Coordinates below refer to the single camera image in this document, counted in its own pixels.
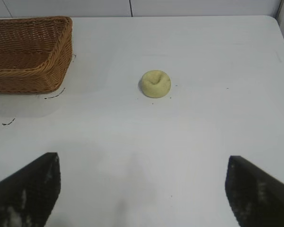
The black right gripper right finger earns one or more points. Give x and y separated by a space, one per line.
255 194

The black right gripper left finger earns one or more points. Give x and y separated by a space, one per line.
23 194

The yellow egg yolk pastry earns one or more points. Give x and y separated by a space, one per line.
155 83

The brown woven wicker basket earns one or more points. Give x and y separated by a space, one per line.
28 54

